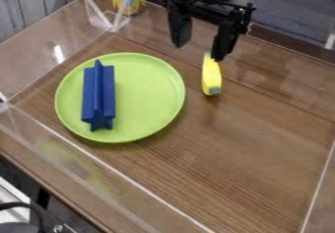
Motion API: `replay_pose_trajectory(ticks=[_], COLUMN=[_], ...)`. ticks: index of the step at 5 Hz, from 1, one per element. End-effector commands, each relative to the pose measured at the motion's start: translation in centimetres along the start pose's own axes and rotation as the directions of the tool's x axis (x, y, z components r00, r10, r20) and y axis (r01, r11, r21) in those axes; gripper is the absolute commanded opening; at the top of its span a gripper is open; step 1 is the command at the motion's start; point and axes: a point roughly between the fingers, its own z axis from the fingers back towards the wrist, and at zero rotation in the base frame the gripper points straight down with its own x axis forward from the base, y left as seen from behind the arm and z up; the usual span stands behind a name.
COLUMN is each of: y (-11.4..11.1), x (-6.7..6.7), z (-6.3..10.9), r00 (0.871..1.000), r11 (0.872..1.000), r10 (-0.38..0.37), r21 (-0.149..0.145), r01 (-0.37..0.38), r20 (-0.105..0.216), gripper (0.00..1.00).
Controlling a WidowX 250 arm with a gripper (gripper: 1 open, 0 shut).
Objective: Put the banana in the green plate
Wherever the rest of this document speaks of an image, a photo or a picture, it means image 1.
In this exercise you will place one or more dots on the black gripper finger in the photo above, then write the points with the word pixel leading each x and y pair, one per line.
pixel 179 24
pixel 226 36

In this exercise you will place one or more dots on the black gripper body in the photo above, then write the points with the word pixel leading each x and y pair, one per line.
pixel 215 10

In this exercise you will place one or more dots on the yellow toy banana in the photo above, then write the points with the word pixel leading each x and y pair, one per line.
pixel 211 76

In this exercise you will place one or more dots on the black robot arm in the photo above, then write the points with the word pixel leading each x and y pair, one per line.
pixel 230 14

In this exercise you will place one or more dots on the lime green round plate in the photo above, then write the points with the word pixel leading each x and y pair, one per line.
pixel 150 94

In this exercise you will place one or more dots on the blue star-shaped block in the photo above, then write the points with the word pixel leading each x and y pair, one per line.
pixel 99 104

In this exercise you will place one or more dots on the clear acrylic tray walls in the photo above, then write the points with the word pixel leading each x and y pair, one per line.
pixel 243 164

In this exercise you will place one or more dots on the clear acrylic corner bracket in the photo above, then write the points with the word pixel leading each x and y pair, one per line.
pixel 109 20

